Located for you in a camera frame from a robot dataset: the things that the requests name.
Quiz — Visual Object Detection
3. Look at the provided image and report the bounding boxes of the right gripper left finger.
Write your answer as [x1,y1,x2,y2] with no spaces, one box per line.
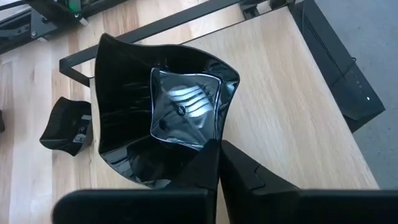
[52,138,221,224]

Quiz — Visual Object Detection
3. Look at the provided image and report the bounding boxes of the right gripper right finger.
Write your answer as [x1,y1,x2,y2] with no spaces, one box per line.
[219,139,398,224]

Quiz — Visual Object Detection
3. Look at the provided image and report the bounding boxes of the light wooden table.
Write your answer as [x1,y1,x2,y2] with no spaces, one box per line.
[89,6,381,224]

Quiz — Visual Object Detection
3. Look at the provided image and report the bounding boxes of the large black angular plate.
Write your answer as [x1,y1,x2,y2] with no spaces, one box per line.
[39,96,94,157]

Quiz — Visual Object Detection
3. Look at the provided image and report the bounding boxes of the black computer tower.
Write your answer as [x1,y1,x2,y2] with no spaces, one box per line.
[289,0,386,134]

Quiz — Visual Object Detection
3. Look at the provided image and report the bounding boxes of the black thin table leg frame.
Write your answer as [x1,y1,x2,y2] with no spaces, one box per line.
[58,0,245,88]

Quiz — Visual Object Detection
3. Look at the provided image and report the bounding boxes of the black aluminium frame rails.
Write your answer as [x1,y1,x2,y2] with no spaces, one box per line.
[239,0,296,20]

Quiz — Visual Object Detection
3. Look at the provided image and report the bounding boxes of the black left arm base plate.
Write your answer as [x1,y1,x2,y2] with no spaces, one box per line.
[0,8,59,55]

